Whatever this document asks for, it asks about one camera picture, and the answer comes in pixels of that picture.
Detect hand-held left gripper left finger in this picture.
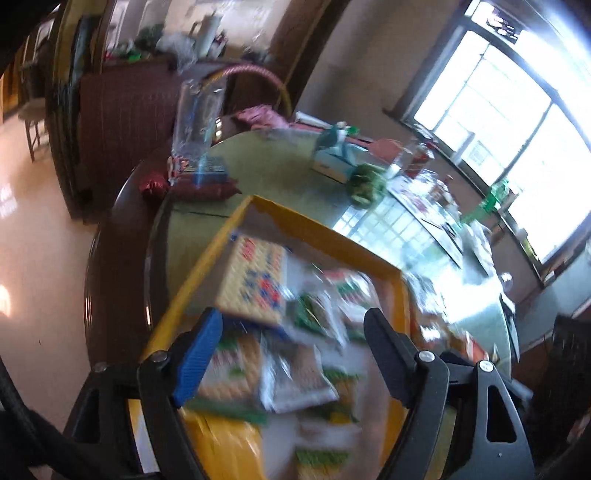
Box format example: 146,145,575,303
62,307,225,480

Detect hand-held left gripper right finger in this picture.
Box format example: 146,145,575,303
364,307,536,480

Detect cracker packet green print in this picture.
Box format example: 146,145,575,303
196,332,263,411

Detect green yellow snack packet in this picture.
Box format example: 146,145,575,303
323,367,363,423

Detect red green snack packet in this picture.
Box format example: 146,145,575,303
323,270,377,308

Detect cracker packet blue red print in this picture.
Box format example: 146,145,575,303
215,234,291,328

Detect clear cracker packet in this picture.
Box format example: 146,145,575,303
257,340,340,414

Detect white packet green stripe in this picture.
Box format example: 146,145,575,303
295,445,352,480

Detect yellow cardboard tray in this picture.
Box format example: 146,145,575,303
129,194,455,480

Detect blue snack packet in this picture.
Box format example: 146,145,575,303
168,154,232,184

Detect paper placemat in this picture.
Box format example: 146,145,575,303
388,178,465,268

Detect green crumpled bag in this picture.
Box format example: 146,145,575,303
346,164,389,208

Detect black chair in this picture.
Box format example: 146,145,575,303
526,314,591,462

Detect red foil wrapper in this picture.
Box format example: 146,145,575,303
141,172,171,198

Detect green glass bottle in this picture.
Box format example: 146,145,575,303
480,178,511,214

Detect clear glass bottle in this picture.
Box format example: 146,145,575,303
390,138,415,178

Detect liquor bottle red label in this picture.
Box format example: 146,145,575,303
409,141,435,178

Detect pink round fan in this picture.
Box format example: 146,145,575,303
369,138,407,164

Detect teal tissue box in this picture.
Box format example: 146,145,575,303
311,122,365,183

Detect round glass-top table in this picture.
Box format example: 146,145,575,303
145,129,520,480

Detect clear glass pitcher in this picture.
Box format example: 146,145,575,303
172,78,228,162

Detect pink cloth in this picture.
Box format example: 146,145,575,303
235,105,289,132

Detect dark wooden cabinet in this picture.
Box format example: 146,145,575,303
76,55,296,213

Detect large window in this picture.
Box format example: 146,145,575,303
402,0,591,278

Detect wooden dining chair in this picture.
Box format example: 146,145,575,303
18,99,49,162

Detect pink yellow hula hoop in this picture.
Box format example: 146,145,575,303
203,65,294,118

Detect grey plastic bag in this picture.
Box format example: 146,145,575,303
157,30,197,70

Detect white thermos jug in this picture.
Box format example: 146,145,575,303
191,14,223,58

